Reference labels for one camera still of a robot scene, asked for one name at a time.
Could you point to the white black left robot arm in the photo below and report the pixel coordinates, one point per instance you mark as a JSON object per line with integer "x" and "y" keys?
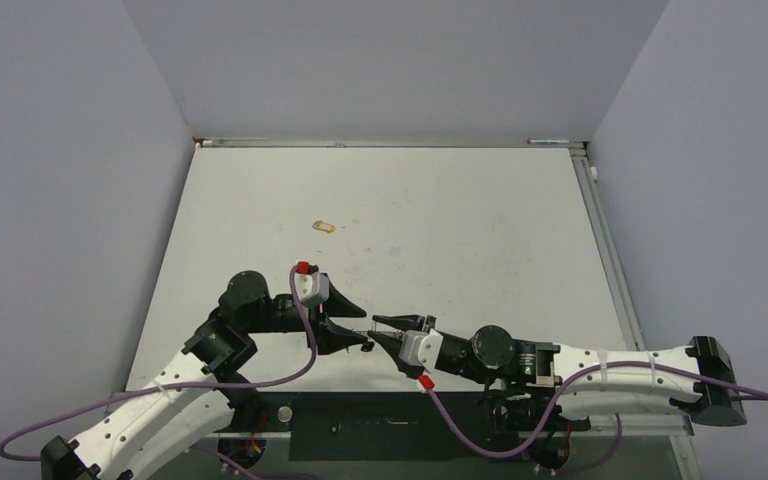
{"x": 208, "y": 362}

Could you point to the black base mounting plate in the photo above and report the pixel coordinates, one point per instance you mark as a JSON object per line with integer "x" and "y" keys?
{"x": 367, "y": 426}

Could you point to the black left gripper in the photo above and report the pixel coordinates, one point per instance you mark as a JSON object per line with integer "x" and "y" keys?
{"x": 328, "y": 334}

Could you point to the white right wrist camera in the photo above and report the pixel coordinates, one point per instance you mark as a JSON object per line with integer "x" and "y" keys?
{"x": 422, "y": 348}

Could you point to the red white marker pen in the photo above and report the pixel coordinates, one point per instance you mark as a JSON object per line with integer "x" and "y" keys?
{"x": 549, "y": 142}

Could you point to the yellow plastic key tag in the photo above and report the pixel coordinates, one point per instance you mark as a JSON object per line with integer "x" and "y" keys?
{"x": 324, "y": 227}

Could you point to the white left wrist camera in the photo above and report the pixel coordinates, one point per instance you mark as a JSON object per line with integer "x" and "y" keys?
{"x": 309, "y": 286}

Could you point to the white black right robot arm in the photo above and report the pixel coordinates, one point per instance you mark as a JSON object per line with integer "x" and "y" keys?
{"x": 694, "y": 380}

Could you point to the aluminium frame rail back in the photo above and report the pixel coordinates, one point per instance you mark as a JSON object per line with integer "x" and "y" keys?
{"x": 398, "y": 143}

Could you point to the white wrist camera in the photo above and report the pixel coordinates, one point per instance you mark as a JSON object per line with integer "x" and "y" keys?
{"x": 309, "y": 286}
{"x": 422, "y": 348}

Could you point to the aluminium frame rail right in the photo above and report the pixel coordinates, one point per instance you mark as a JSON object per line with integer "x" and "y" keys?
{"x": 616, "y": 280}

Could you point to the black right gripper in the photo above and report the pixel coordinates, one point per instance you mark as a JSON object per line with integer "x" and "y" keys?
{"x": 404, "y": 321}

